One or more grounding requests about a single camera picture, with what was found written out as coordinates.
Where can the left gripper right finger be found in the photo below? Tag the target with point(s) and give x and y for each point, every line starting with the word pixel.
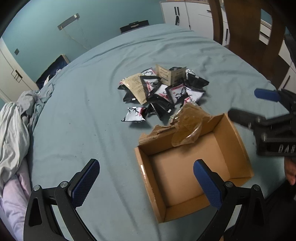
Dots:
pixel 238 208

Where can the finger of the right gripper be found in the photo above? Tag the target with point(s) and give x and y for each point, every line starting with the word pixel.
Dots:
pixel 244 118
pixel 271 95

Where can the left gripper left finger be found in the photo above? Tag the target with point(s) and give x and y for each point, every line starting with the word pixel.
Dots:
pixel 40 220

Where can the black snack packet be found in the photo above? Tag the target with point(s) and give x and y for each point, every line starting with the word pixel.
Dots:
pixel 161 108

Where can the tan sachet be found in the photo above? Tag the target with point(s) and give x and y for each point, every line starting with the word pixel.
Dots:
pixel 170 77
pixel 134 84

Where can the white deer snack packet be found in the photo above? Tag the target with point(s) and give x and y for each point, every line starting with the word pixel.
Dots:
pixel 135 114

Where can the person's right hand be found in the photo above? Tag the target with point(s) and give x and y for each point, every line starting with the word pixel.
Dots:
pixel 290 170

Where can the lilac pillow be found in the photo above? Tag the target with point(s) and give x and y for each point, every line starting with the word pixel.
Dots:
pixel 14 202

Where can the crumpled brown packing tape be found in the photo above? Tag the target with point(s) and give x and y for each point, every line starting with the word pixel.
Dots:
pixel 188 122

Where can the brown wooden chair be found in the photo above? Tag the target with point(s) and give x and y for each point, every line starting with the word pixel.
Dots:
pixel 244 21

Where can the brown cardboard box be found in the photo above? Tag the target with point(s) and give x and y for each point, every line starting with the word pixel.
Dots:
pixel 167 171

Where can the grey crumpled duvet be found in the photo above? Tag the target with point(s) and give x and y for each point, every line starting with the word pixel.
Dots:
pixel 18 121

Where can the white cabinet with drawers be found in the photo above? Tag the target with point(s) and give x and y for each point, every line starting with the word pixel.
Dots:
pixel 197 16

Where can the teal bed sheet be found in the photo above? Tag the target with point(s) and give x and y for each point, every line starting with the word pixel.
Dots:
pixel 83 119

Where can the white wardrobe door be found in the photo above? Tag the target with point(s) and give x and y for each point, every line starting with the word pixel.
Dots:
pixel 14 81

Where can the black bag behind bed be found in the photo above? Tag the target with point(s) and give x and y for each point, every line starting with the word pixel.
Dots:
pixel 134 26

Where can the dark blue framed picture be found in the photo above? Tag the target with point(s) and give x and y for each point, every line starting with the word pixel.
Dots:
pixel 57 65

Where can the grey wall bracket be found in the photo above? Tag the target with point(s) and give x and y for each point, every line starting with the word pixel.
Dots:
pixel 68 21

